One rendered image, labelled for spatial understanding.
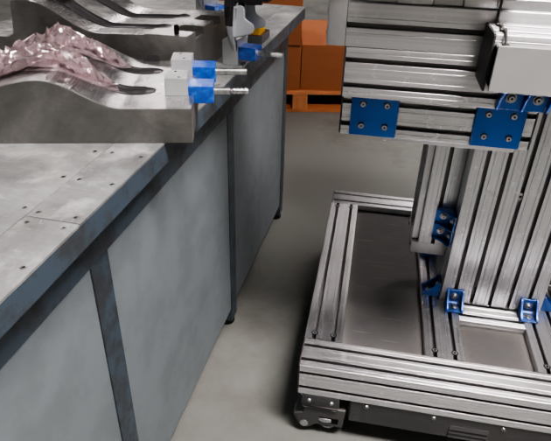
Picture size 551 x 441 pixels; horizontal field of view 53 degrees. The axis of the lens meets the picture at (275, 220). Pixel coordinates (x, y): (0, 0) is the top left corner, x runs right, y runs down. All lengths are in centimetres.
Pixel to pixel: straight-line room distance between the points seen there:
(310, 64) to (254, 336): 196
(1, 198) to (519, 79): 74
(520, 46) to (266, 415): 102
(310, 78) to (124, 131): 248
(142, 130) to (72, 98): 11
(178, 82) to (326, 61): 241
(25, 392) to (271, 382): 89
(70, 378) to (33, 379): 9
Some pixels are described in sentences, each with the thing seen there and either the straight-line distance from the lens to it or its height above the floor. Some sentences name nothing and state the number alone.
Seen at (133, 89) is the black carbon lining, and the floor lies 85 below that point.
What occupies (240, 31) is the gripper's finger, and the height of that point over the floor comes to 88.
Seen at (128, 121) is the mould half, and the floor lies 84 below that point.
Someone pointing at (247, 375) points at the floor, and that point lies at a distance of 155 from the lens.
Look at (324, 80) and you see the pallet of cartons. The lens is 329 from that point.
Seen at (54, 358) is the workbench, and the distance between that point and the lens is 80.
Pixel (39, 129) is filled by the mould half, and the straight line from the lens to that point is 90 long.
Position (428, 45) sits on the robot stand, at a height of 92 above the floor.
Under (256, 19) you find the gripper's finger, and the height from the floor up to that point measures 89.
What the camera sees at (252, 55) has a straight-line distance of 124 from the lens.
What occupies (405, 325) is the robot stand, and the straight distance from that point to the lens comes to 143.
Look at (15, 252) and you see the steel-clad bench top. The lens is 65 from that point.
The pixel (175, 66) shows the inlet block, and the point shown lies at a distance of 99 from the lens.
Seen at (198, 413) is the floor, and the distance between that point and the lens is 148.
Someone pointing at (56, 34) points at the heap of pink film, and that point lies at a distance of 104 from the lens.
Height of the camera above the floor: 114
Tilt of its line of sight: 31 degrees down
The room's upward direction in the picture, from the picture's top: 2 degrees clockwise
